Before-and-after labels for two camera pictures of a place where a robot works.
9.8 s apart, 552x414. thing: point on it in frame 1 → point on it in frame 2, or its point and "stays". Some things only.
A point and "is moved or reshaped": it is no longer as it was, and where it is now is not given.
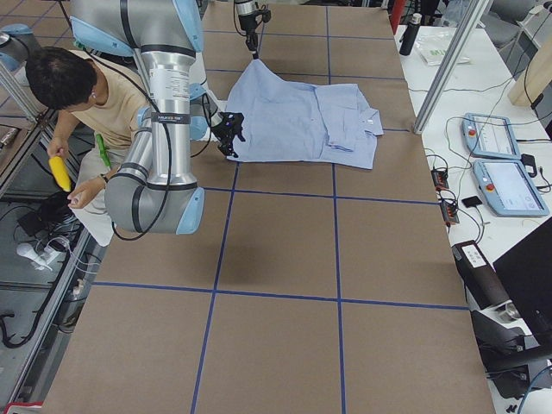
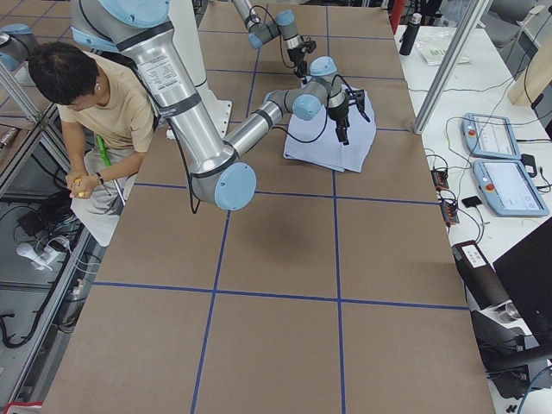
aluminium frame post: (474, 15) stays
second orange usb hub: (449, 211) stays
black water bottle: (410, 36) stays
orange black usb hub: (440, 179) stays
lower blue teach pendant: (509, 190) stays
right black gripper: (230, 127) → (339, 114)
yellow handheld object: (60, 172) → (80, 187)
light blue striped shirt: (291, 121) is moved or reshaped
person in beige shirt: (99, 103) stays
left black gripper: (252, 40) → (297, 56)
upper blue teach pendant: (490, 136) stays
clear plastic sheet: (434, 47) stays
